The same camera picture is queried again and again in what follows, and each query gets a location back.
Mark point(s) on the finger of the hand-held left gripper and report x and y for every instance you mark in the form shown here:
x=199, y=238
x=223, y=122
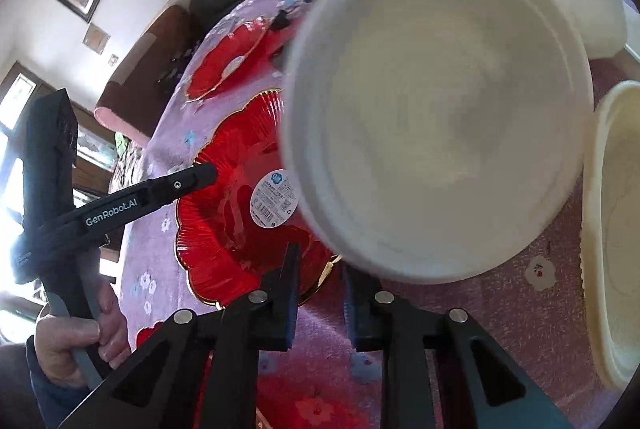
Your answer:
x=185, y=185

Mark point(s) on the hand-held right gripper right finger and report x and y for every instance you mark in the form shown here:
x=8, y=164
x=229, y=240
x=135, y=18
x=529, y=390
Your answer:
x=351, y=314

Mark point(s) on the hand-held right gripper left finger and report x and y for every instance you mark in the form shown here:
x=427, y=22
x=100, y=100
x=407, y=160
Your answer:
x=293, y=309

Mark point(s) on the large red glass plate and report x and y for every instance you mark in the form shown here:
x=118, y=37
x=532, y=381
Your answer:
x=230, y=219

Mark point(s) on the person's left hand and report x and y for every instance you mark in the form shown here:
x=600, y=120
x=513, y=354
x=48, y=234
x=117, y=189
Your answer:
x=60, y=339

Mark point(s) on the patterned blanket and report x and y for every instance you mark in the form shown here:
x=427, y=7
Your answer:
x=127, y=169

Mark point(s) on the purple floral tablecloth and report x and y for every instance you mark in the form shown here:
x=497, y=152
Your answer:
x=150, y=259

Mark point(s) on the brown armchair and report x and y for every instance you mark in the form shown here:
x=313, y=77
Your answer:
x=145, y=74

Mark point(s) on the small red glass plate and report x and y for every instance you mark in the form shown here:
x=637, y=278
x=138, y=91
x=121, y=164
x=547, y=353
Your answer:
x=225, y=59

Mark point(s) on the black charger plug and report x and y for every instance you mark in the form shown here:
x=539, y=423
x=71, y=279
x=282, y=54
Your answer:
x=280, y=20

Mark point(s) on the wall switch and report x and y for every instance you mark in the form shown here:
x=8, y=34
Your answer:
x=113, y=60

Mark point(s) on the small framed wall certificate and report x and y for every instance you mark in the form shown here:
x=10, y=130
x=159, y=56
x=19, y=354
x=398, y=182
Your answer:
x=96, y=38

